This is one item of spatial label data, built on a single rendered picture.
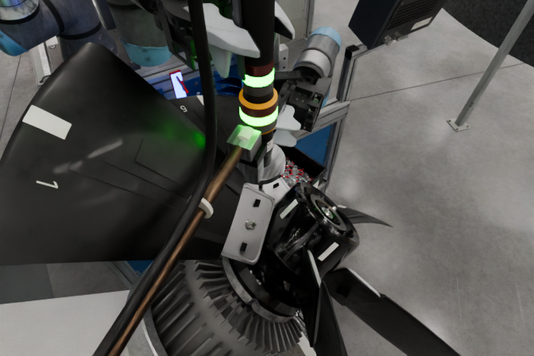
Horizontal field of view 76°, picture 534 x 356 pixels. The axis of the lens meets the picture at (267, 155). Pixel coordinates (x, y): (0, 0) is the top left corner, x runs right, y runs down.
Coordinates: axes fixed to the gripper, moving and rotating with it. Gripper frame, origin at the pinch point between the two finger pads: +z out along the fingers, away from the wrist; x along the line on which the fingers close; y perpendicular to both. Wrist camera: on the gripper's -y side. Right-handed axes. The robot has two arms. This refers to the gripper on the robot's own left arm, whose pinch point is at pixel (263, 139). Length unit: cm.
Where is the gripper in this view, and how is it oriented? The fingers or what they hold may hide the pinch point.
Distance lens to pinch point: 61.7
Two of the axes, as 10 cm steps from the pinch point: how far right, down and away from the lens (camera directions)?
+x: -1.0, 5.9, 8.0
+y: 9.2, 3.5, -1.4
